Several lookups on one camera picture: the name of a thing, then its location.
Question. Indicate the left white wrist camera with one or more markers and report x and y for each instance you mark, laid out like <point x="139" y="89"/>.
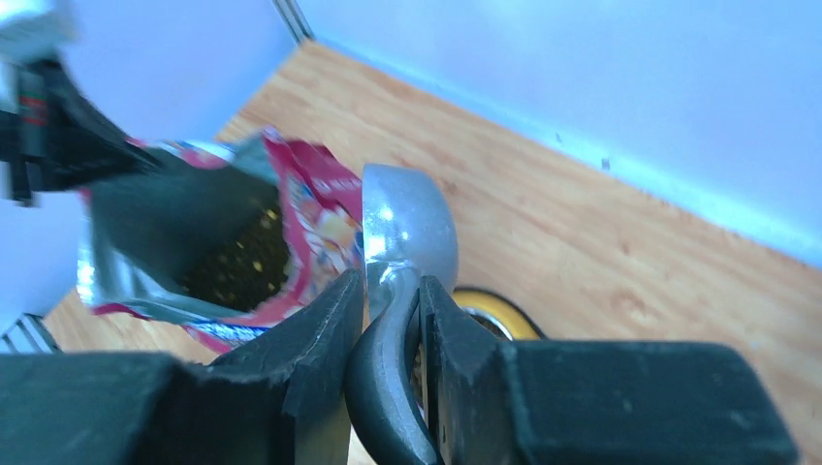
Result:
<point x="34" y="29"/>

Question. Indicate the cat food bag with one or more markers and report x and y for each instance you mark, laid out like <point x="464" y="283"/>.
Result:
<point x="142" y="232"/>

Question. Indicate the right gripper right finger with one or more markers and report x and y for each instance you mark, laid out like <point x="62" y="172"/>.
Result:
<point x="591" y="401"/>

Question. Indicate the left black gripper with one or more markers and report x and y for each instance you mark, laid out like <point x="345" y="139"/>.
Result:
<point x="54" y="140"/>

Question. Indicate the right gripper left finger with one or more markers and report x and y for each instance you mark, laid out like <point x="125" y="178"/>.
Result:
<point x="276" y="399"/>

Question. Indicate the metal food scoop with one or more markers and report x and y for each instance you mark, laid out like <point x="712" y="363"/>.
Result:
<point x="408" y="233"/>

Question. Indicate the yellow double pet bowl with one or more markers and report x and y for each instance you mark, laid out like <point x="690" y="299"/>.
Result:
<point x="497" y="313"/>

